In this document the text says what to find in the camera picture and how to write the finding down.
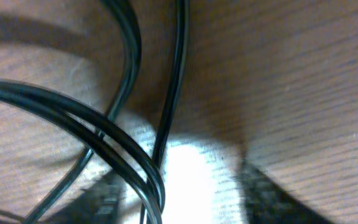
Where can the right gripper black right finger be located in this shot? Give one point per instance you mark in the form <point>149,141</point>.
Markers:
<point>265,202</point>

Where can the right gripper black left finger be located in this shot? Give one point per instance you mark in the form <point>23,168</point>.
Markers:
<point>98,204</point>

